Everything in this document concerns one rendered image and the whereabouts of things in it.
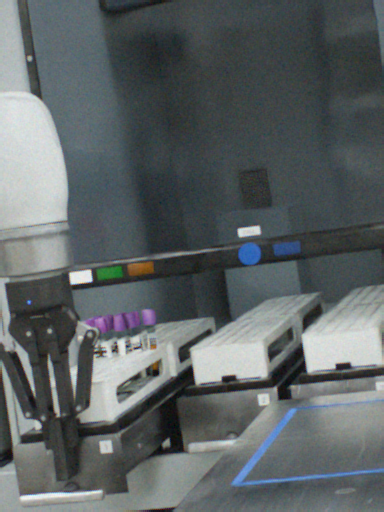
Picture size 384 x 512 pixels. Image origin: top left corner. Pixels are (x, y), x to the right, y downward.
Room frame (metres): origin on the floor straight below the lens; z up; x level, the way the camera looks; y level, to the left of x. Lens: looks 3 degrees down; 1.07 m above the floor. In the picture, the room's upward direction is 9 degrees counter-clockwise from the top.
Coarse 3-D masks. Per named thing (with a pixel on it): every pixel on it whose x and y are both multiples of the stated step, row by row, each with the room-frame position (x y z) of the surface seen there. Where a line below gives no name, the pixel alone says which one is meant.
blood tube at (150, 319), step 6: (144, 312) 1.88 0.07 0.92; (150, 312) 1.87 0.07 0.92; (150, 318) 1.87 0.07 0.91; (150, 324) 1.87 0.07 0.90; (150, 330) 1.87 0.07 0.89; (150, 336) 1.87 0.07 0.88; (156, 336) 1.88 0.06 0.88; (150, 342) 1.87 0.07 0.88; (156, 342) 1.87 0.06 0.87; (150, 348) 1.87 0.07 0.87; (156, 348) 1.87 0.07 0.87; (150, 366) 1.87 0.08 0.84; (156, 366) 1.87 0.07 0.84; (150, 372) 1.88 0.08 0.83; (156, 372) 1.87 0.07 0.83
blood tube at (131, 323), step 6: (132, 312) 1.88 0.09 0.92; (126, 318) 1.87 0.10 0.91; (132, 318) 1.87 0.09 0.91; (126, 324) 1.87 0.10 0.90; (132, 324) 1.87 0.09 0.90; (132, 330) 1.87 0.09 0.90; (132, 336) 1.87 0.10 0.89; (138, 336) 1.87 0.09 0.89; (132, 342) 1.87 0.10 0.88; (138, 342) 1.87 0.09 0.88; (132, 348) 1.87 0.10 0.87; (138, 348) 1.87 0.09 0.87; (138, 372) 1.87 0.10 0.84; (144, 372) 1.87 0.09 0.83; (138, 378) 1.88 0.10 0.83
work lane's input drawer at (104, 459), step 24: (168, 384) 1.86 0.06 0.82; (144, 408) 1.73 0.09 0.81; (168, 408) 1.80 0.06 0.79; (96, 432) 1.59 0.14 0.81; (120, 432) 1.60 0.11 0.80; (144, 432) 1.68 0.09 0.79; (168, 432) 1.78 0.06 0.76; (24, 456) 1.61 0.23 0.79; (48, 456) 1.60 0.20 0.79; (96, 456) 1.59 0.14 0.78; (120, 456) 1.58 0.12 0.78; (144, 456) 1.66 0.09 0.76; (24, 480) 1.61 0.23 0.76; (48, 480) 1.60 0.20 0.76; (72, 480) 1.60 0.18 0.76; (96, 480) 1.59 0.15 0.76; (120, 480) 1.58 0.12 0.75; (24, 504) 1.57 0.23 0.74; (48, 504) 1.56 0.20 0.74
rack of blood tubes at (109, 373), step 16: (128, 352) 1.88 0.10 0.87; (144, 352) 1.85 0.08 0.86; (160, 352) 1.87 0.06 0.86; (96, 368) 1.77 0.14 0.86; (112, 368) 1.73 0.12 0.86; (128, 368) 1.71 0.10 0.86; (144, 368) 1.78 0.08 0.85; (96, 384) 1.62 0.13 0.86; (112, 384) 1.64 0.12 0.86; (128, 384) 1.83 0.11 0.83; (144, 384) 1.81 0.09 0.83; (160, 384) 1.85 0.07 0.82; (96, 400) 1.62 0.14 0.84; (112, 400) 1.63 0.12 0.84; (128, 400) 1.69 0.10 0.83; (80, 416) 1.63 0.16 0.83; (96, 416) 1.62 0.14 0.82; (112, 416) 1.63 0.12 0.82
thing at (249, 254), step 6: (246, 246) 1.80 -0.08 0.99; (252, 246) 1.80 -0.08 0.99; (240, 252) 1.81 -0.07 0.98; (246, 252) 1.80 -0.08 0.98; (252, 252) 1.80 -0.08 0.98; (258, 252) 1.80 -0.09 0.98; (240, 258) 1.81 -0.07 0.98; (246, 258) 1.80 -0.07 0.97; (252, 258) 1.80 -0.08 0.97; (258, 258) 1.80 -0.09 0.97; (246, 264) 1.81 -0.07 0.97; (252, 264) 1.80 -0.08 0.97
